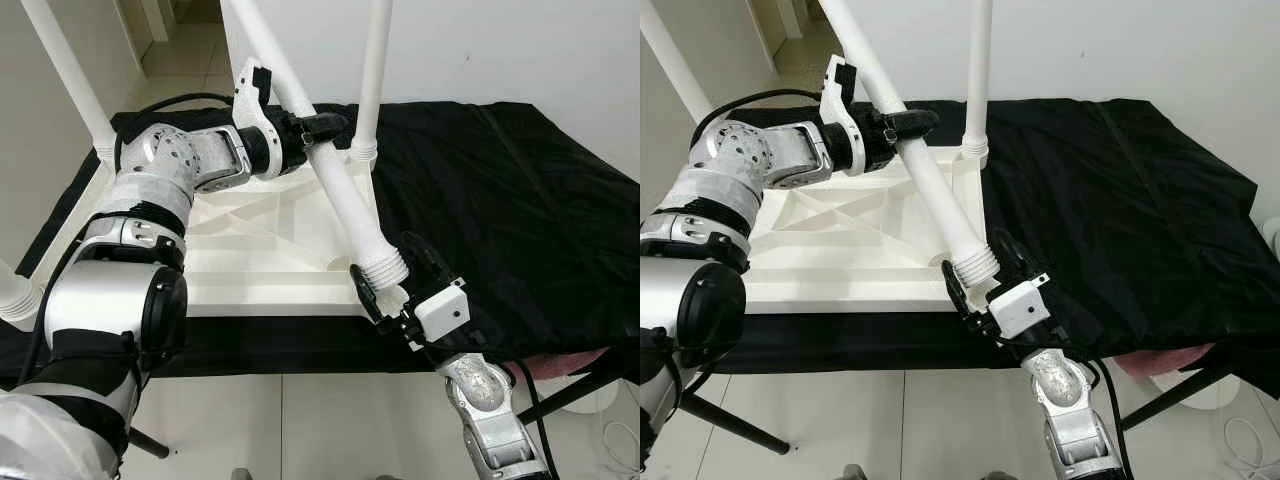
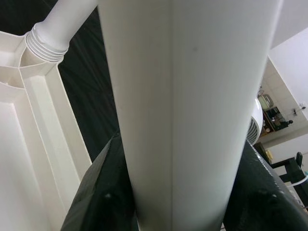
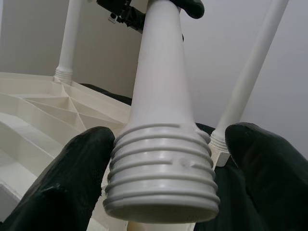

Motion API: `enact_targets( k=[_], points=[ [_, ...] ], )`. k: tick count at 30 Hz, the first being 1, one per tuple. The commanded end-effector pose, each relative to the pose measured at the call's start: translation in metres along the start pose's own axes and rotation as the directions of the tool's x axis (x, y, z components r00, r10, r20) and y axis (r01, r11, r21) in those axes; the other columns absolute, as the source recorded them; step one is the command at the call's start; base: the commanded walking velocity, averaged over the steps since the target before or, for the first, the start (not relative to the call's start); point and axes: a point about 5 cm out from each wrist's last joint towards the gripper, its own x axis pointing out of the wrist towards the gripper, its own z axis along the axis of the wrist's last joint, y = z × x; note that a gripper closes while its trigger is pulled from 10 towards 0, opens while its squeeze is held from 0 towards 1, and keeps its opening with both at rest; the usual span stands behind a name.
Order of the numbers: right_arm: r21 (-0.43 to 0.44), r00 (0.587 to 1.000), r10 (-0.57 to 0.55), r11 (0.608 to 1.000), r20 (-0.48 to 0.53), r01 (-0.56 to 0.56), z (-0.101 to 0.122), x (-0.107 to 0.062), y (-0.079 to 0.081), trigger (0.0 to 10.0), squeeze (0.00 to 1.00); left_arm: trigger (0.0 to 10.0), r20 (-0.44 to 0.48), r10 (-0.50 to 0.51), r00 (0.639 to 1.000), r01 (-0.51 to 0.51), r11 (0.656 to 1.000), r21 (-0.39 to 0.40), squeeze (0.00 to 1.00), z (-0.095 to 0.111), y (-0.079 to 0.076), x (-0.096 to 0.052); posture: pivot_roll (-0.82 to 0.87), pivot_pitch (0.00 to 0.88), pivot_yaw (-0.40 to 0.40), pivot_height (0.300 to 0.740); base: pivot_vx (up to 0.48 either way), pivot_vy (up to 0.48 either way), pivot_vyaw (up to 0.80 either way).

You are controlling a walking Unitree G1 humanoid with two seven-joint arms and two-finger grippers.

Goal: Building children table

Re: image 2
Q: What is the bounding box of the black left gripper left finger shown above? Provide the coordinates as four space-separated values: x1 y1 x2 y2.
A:
60 132 140 231

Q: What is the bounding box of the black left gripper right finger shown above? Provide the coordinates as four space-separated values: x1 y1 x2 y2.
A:
222 139 308 231

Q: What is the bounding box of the white plastic table top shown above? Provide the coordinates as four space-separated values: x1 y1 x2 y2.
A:
0 30 93 231

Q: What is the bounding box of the white plastic table leg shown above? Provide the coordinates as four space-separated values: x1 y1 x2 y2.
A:
25 0 100 64
97 0 286 231

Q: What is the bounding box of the white round fan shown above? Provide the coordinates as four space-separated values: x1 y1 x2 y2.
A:
246 96 264 146

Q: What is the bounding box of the wooden shelf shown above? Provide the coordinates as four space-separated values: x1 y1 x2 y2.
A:
261 105 293 135

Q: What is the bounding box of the pale green pot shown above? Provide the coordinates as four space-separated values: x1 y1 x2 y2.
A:
258 95 274 110

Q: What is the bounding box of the black tablecloth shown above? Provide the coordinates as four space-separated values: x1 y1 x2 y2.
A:
0 0 121 167

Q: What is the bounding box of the black furniture frame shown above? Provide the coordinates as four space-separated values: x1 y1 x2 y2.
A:
270 151 308 207

